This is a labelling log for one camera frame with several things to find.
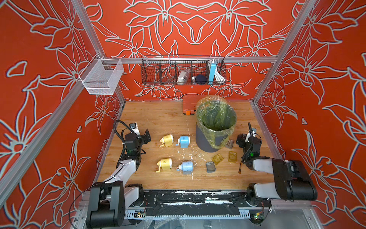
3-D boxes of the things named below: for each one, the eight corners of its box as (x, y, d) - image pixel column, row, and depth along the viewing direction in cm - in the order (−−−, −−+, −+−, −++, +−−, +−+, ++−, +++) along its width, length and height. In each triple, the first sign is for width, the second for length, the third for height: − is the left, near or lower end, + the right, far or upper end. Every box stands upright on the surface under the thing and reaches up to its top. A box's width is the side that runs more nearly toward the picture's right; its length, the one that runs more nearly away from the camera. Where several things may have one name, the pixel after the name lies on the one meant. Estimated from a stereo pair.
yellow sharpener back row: (161, 146, 95) (160, 141, 89) (162, 140, 98) (161, 134, 92) (173, 146, 95) (172, 141, 89) (173, 140, 98) (173, 134, 92)
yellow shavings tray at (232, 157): (227, 161, 88) (228, 160, 87) (228, 152, 92) (229, 150, 91) (235, 163, 88) (236, 162, 86) (236, 154, 92) (237, 152, 90)
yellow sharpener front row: (158, 173, 83) (156, 168, 77) (159, 163, 87) (157, 158, 81) (171, 173, 83) (171, 168, 77) (172, 163, 87) (171, 158, 81)
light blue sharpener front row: (177, 174, 83) (176, 170, 76) (177, 166, 86) (176, 161, 79) (193, 174, 83) (193, 170, 76) (192, 166, 86) (193, 161, 79)
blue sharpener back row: (176, 148, 94) (175, 142, 88) (176, 141, 97) (175, 135, 91) (190, 148, 94) (190, 142, 88) (189, 141, 97) (190, 135, 91)
